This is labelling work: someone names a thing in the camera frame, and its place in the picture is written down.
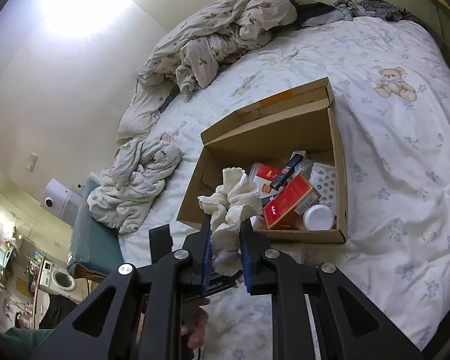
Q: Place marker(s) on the crumpled floral duvet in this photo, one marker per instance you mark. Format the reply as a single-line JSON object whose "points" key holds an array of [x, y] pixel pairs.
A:
{"points": [[228, 30]]}

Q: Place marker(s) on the brown cardboard box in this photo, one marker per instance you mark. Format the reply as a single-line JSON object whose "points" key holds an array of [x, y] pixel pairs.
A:
{"points": [[266, 135]]}

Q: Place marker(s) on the person's left forearm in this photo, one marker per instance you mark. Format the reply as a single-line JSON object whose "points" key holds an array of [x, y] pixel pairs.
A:
{"points": [[22, 341]]}

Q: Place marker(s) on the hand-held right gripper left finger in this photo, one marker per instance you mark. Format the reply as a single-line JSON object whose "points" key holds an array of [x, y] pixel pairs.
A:
{"points": [[207, 255]]}

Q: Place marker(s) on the black garment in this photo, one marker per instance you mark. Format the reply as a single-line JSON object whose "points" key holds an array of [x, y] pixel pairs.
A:
{"points": [[311, 13]]}

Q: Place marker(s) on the white washing machine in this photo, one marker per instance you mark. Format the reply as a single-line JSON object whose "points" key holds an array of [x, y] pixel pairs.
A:
{"points": [[62, 279]]}

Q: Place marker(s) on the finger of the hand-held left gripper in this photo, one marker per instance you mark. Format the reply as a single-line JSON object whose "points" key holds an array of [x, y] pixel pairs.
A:
{"points": [[160, 243]]}

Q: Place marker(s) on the bagged white perforated pad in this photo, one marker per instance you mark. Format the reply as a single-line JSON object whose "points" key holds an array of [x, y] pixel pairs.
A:
{"points": [[324, 183]]}

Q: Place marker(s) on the white floral bed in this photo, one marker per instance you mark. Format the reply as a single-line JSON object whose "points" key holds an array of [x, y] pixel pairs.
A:
{"points": [[397, 157]]}

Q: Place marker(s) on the crumpled floral sheet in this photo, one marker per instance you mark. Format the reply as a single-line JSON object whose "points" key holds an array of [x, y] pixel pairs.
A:
{"points": [[135, 183]]}

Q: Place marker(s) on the white wall switch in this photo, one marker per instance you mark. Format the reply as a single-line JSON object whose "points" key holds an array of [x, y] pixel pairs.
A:
{"points": [[32, 161]]}

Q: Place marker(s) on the person's left hand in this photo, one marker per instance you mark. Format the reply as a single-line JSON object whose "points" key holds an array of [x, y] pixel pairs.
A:
{"points": [[197, 332]]}

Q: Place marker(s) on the round white jar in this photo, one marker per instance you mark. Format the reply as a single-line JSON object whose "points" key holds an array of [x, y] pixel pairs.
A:
{"points": [[318, 216]]}

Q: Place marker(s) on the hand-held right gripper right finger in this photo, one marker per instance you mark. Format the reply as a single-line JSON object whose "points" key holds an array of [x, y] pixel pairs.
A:
{"points": [[246, 258]]}

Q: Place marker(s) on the light grey garment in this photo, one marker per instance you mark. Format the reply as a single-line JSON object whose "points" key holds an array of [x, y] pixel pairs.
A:
{"points": [[333, 13]]}

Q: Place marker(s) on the red cigarette pack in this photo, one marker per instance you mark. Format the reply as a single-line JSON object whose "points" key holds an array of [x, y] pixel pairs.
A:
{"points": [[292, 198]]}

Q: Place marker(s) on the white round appliance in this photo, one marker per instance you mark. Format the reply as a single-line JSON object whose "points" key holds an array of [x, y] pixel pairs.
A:
{"points": [[60, 202]]}

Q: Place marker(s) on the black tube red emblem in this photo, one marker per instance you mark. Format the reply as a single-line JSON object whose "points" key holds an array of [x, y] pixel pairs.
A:
{"points": [[285, 174]]}

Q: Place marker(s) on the small red white pack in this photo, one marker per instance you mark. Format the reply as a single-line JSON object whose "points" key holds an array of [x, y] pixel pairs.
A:
{"points": [[264, 174]]}

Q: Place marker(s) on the white cloth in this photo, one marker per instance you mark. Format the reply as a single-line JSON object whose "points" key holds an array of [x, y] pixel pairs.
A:
{"points": [[228, 213]]}

